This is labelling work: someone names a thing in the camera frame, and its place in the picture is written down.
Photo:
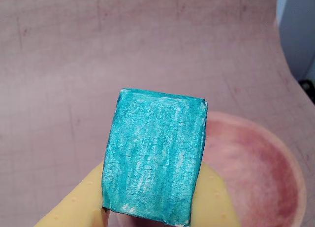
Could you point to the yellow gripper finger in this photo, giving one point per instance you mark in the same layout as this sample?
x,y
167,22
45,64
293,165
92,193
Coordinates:
x,y
73,202
211,202

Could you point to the pink bowl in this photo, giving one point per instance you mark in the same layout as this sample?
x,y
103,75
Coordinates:
x,y
258,163

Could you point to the gridded wrapping paper sheet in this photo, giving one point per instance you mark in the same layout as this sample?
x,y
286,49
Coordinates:
x,y
73,64

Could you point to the blue wooden block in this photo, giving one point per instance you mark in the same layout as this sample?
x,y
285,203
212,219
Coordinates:
x,y
155,158

